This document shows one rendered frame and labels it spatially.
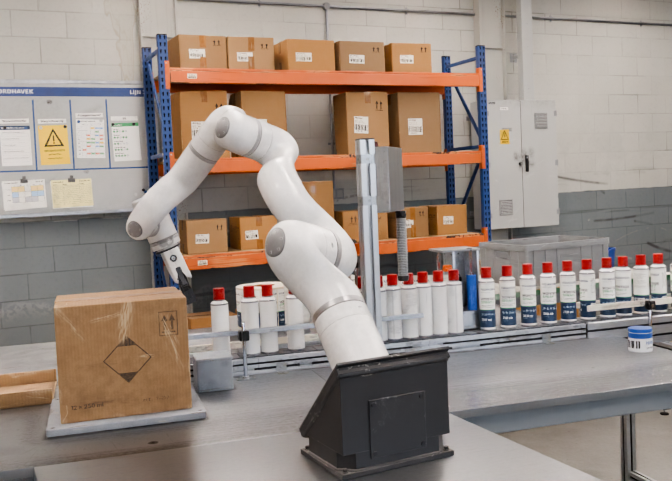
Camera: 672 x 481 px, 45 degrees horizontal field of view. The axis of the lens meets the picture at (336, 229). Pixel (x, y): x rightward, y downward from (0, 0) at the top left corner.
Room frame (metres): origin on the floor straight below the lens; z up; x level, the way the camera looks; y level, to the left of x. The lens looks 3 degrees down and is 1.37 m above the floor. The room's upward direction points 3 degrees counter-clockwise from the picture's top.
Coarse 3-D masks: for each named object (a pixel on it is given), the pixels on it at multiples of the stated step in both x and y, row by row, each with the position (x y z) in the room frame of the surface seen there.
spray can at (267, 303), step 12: (264, 288) 2.40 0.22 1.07; (264, 300) 2.39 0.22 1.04; (264, 312) 2.39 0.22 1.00; (276, 312) 2.41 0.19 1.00; (264, 324) 2.39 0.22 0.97; (276, 324) 2.41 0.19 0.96; (264, 336) 2.39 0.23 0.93; (276, 336) 2.40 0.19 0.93; (264, 348) 2.39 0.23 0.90; (276, 348) 2.40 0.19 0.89
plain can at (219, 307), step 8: (216, 288) 2.36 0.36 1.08; (216, 296) 2.36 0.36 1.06; (224, 296) 2.37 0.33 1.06; (216, 304) 2.35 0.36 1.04; (224, 304) 2.36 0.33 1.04; (216, 312) 2.35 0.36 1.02; (224, 312) 2.36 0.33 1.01; (216, 320) 2.35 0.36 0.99; (224, 320) 2.36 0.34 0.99; (216, 328) 2.35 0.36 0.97; (224, 328) 2.35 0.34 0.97; (216, 344) 2.35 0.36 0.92; (224, 344) 2.35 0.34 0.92
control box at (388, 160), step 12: (384, 156) 2.34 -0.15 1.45; (396, 156) 2.43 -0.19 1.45; (384, 168) 2.34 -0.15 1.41; (396, 168) 2.42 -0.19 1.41; (384, 180) 2.34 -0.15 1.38; (396, 180) 2.42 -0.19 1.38; (384, 192) 2.34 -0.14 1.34; (396, 192) 2.41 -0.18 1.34; (384, 204) 2.34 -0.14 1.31; (396, 204) 2.40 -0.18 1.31
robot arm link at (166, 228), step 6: (138, 198) 2.30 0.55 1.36; (132, 204) 2.30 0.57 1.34; (168, 216) 2.32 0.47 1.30; (162, 222) 2.29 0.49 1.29; (168, 222) 2.31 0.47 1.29; (162, 228) 2.29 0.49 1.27; (168, 228) 2.30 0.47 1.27; (174, 228) 2.32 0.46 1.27; (156, 234) 2.29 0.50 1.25; (162, 234) 2.29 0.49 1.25; (168, 234) 2.30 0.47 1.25; (150, 240) 2.30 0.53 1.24; (156, 240) 2.29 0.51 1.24
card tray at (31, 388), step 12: (24, 372) 2.34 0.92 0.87; (36, 372) 2.35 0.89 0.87; (48, 372) 2.36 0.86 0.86; (0, 384) 2.32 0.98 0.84; (12, 384) 2.33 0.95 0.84; (24, 384) 2.34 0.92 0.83; (36, 384) 2.33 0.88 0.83; (48, 384) 2.32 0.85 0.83; (0, 396) 2.08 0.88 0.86; (12, 396) 2.09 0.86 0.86; (24, 396) 2.10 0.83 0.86; (36, 396) 2.11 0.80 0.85; (48, 396) 2.11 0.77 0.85; (0, 408) 2.08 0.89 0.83
